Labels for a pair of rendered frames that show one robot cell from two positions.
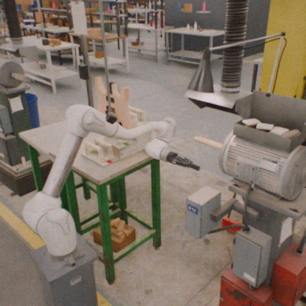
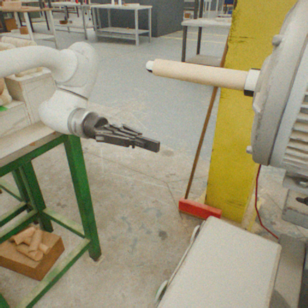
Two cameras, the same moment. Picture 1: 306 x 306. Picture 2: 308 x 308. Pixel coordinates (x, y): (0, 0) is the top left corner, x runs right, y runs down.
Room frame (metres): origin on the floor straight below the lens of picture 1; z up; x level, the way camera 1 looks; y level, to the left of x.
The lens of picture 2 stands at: (1.24, -0.12, 1.39)
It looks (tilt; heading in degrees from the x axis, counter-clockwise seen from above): 33 degrees down; 346
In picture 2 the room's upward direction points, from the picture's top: straight up
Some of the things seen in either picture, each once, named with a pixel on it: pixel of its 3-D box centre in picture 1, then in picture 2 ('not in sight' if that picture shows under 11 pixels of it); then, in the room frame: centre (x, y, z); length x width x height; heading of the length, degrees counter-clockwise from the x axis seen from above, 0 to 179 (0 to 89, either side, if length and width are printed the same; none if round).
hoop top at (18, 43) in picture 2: (135, 110); (18, 43); (2.40, 0.14, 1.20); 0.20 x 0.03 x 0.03; 44
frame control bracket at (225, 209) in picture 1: (224, 209); (281, 293); (1.38, -0.34, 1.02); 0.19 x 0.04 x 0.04; 135
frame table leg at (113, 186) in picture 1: (113, 180); (17, 171); (2.63, 0.39, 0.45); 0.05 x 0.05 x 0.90; 45
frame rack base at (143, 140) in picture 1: (132, 134); (21, 91); (2.37, 0.17, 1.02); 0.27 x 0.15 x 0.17; 45
